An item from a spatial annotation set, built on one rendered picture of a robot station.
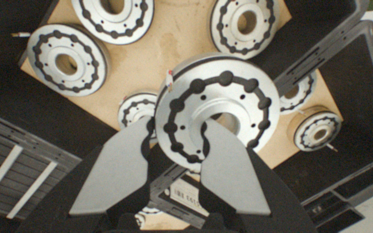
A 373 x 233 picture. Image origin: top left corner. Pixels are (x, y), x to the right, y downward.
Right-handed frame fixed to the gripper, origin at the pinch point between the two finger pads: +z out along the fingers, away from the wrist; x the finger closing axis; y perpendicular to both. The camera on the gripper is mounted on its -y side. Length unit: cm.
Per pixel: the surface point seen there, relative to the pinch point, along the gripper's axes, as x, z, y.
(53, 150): -17.0, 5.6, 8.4
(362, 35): 21.9, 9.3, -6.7
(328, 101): 32.8, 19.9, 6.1
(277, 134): 23.3, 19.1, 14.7
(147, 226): -10, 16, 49
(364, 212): 241, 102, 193
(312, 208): 105, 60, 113
